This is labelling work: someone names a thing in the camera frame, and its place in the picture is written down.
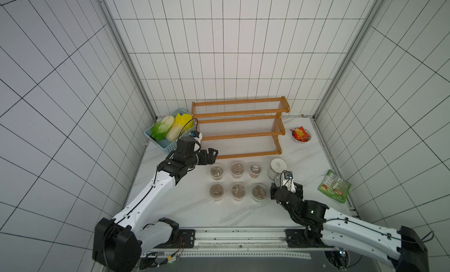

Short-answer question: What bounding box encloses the green label seed jar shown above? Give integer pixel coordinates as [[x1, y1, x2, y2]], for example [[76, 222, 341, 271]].
[[251, 184, 267, 202]]

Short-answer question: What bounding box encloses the large white labelled jar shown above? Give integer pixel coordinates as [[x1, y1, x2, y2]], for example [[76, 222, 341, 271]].
[[267, 158, 288, 181]]

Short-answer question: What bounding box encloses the green snack bag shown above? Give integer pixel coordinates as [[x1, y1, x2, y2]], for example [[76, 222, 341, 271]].
[[318, 170, 352, 204]]

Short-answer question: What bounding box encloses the aluminium mounting rail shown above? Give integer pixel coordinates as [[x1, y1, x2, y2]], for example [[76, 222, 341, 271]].
[[100, 226, 382, 252]]

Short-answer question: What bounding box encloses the red label seed jar top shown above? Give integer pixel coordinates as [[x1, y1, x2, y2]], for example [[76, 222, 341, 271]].
[[230, 162, 244, 179]]

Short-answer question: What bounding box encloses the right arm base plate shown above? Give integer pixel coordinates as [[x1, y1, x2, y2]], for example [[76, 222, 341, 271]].
[[285, 229, 331, 249]]

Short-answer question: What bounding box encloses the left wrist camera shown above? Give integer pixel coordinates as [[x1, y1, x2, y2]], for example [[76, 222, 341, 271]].
[[190, 130, 202, 144]]

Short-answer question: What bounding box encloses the wooden three-tier shelf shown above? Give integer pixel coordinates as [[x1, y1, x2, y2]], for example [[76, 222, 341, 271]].
[[192, 96, 291, 159]]

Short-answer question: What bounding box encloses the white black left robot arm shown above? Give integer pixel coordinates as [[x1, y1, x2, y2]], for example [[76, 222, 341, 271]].
[[92, 131, 218, 272]]

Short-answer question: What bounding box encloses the yellow label seed jar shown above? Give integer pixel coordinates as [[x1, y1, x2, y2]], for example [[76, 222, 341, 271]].
[[210, 165, 224, 181]]

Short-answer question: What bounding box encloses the small red label seed jar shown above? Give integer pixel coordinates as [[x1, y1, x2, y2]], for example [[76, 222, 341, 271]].
[[249, 162, 262, 179]]

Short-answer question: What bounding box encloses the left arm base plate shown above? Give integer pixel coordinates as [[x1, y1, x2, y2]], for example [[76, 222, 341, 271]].
[[173, 229, 196, 249]]

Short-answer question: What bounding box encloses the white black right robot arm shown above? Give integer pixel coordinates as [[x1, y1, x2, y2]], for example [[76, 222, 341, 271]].
[[270, 184, 434, 272]]

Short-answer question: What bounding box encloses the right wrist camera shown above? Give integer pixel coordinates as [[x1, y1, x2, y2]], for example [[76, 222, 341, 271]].
[[280, 170, 296, 193]]

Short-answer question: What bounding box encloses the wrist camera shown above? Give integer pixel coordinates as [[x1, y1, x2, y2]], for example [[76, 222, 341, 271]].
[[280, 170, 296, 193], [190, 130, 202, 144]]

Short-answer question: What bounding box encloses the red snack packet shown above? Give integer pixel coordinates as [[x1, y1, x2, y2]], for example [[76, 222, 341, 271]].
[[291, 127, 311, 143]]

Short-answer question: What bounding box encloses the green napa cabbage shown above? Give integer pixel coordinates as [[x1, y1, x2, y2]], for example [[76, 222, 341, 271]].
[[151, 115, 175, 141]]

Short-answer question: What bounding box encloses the yellow napa cabbage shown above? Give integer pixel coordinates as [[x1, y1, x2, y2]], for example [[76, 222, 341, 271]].
[[166, 113, 194, 142]]

